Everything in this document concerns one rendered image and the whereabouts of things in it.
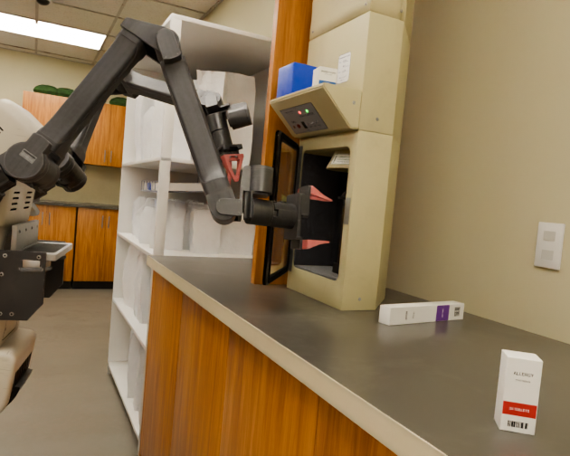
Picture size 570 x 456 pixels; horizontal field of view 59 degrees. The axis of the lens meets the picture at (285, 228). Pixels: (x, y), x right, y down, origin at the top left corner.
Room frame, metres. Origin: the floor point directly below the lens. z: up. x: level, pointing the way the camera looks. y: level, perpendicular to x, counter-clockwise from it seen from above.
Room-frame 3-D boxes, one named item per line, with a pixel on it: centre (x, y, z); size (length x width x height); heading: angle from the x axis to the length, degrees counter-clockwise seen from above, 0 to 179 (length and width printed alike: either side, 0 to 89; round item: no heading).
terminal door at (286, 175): (1.43, 0.01, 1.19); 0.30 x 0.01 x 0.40; 169
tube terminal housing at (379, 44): (1.50, -0.20, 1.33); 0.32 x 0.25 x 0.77; 27
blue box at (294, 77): (1.49, -0.01, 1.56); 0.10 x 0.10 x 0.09; 27
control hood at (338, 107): (1.42, -0.04, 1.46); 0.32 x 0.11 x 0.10; 27
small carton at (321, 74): (1.37, -0.07, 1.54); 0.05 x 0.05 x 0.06; 17
